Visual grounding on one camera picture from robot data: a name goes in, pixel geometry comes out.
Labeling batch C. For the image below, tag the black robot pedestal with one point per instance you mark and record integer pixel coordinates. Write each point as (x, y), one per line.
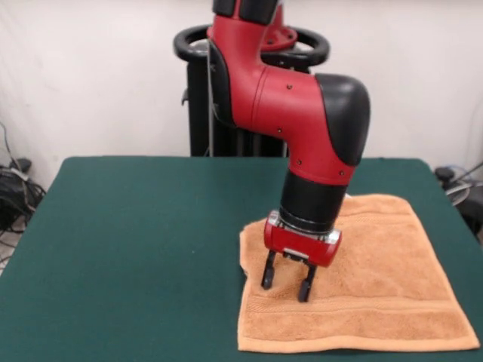
(198, 124)

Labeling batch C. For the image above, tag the orange terry towel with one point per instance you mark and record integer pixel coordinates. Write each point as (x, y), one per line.
(377, 283)

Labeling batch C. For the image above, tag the dark green table cloth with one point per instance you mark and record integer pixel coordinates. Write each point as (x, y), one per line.
(132, 245)

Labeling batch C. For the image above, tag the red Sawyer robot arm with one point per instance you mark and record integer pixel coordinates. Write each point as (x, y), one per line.
(287, 105)

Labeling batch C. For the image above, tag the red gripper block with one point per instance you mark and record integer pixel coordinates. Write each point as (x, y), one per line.
(302, 245)

